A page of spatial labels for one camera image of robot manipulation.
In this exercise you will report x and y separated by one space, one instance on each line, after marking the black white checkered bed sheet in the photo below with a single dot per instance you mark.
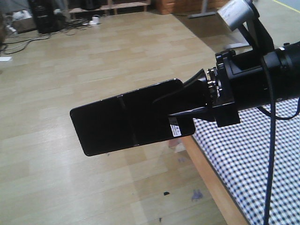
239 154

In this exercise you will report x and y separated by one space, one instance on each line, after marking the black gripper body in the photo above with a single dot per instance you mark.
241 84

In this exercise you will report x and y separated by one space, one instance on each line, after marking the white floor power adapters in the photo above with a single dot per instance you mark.
95 20

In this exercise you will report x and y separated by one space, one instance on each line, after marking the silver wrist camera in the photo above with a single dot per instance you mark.
236 12

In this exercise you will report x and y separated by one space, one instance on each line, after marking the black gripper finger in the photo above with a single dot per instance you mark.
186 113
192 95

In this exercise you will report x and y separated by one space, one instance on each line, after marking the black computer tower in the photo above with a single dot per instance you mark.
45 19

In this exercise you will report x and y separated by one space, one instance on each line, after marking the black foldable smartphone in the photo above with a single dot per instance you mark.
128 120

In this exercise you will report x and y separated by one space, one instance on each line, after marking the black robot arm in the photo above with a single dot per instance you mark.
282 70

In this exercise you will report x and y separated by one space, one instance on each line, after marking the wooden bed frame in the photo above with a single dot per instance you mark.
228 208

